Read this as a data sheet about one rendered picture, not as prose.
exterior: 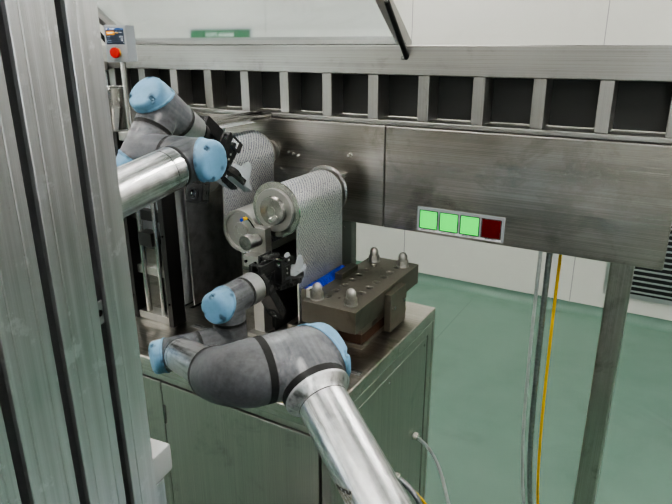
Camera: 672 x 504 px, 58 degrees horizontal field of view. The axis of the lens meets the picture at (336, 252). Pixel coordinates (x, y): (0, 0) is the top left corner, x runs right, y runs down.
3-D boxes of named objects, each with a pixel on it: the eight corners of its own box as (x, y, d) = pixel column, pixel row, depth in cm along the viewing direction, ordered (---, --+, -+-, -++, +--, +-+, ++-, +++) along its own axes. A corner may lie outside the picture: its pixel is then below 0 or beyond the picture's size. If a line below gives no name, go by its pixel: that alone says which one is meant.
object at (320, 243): (297, 294, 163) (295, 229, 157) (340, 268, 182) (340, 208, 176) (299, 295, 162) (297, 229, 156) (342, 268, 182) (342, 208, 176)
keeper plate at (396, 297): (383, 330, 166) (384, 294, 163) (398, 317, 175) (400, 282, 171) (391, 332, 165) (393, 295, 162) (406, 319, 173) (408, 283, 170)
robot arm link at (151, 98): (118, 109, 112) (136, 71, 114) (155, 141, 121) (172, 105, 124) (148, 111, 108) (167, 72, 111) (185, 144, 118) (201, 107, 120)
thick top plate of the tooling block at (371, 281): (301, 321, 159) (301, 300, 157) (370, 273, 191) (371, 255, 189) (355, 335, 151) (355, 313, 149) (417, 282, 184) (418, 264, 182)
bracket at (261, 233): (246, 336, 166) (240, 230, 156) (260, 327, 171) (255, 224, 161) (261, 341, 163) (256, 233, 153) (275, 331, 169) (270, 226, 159)
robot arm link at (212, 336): (197, 361, 142) (193, 319, 138) (242, 350, 147) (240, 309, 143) (207, 377, 135) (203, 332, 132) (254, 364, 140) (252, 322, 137)
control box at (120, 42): (103, 62, 172) (99, 24, 168) (116, 61, 178) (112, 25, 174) (126, 62, 170) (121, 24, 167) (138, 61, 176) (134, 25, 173)
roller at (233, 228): (224, 248, 170) (221, 207, 166) (277, 225, 191) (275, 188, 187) (258, 255, 164) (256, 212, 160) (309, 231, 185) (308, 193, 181)
